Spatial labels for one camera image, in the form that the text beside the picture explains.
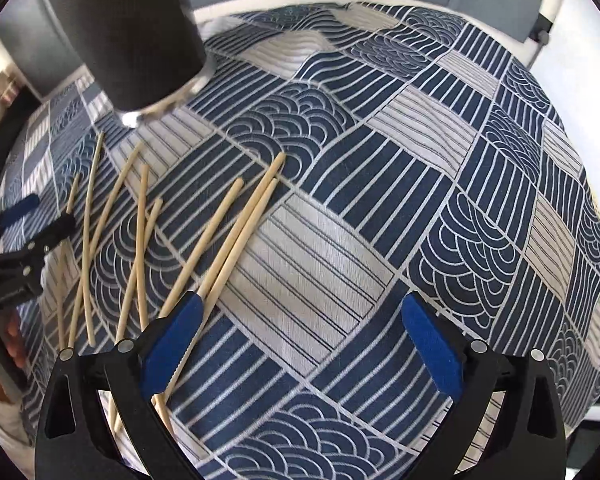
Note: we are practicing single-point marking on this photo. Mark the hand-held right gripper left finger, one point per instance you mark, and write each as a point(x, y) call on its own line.
point(172, 345)

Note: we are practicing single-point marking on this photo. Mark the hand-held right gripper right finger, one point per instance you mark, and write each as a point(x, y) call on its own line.
point(432, 345)

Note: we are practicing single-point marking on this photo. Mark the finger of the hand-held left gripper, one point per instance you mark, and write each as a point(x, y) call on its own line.
point(52, 235)
point(22, 206)

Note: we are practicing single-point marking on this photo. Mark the pile of bamboo chopsticks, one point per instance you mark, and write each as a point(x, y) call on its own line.
point(250, 210)

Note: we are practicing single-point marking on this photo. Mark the black cup with steel base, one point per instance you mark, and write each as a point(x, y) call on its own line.
point(125, 35)

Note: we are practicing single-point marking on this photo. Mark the person's left hand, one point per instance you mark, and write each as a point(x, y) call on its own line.
point(15, 342)

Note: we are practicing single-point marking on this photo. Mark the blue white patterned bedspread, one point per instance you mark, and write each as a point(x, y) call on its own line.
point(380, 185)

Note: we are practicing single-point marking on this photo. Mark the black wall socket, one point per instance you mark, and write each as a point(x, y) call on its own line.
point(542, 30)

